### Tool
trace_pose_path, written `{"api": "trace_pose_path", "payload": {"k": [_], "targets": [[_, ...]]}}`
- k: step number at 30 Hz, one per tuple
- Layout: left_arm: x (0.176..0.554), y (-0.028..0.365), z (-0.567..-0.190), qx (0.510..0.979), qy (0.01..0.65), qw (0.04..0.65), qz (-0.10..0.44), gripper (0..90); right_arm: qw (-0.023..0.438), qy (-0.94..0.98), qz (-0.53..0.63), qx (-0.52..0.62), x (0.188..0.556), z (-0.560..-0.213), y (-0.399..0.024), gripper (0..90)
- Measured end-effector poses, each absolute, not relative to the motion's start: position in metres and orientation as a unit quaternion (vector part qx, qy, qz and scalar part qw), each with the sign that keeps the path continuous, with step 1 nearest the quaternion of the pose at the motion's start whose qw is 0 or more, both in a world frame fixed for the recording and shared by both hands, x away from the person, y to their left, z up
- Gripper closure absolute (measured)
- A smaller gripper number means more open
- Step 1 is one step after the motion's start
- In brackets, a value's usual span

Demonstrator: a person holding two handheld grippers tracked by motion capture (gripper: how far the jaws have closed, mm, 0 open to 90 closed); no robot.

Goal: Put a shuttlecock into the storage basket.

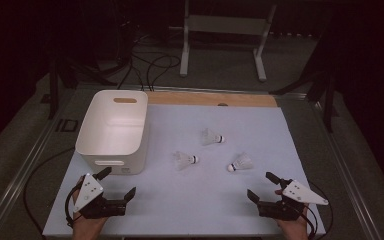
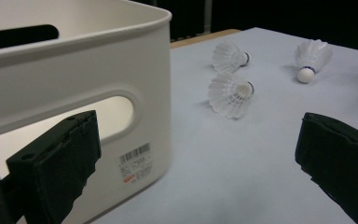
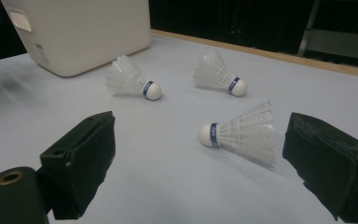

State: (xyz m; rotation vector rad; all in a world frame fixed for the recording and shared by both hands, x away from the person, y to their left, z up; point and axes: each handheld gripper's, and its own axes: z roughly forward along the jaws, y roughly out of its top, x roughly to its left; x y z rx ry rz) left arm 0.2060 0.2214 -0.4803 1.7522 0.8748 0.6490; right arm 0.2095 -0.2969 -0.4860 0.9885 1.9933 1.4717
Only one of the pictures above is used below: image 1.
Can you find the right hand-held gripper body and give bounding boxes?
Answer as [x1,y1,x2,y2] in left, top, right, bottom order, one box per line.
[257,178,330,222]

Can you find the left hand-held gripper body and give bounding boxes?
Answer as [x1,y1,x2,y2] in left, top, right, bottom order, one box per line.
[73,173,128,220]

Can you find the white shuttlecock with blue band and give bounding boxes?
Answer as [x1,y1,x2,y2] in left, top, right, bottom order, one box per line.
[200,128,226,147]
[173,150,200,171]
[226,152,254,173]

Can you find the white plastic storage bin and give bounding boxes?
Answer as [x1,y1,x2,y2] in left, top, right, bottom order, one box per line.
[74,89,150,176]

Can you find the person's left hand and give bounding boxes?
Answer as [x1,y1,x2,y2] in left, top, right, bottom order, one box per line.
[71,178,110,240]

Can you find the person's right hand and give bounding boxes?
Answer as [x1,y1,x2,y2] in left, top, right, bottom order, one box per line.
[275,216,311,240]

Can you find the black stand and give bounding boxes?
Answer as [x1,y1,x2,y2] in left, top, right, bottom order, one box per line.
[269,19,337,133]
[45,59,118,120]

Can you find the white metal stand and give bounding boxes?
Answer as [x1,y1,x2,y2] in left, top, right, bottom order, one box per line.
[169,0,278,83]

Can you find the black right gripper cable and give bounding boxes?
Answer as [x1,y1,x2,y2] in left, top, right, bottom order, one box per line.
[299,181,334,240]

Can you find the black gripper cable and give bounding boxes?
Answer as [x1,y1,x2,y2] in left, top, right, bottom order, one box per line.
[299,181,334,240]
[22,147,81,236]

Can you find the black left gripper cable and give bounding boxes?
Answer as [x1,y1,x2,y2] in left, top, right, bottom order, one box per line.
[22,147,81,236]

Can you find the black floor cables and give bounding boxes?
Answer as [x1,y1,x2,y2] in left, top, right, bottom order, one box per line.
[118,33,182,92]

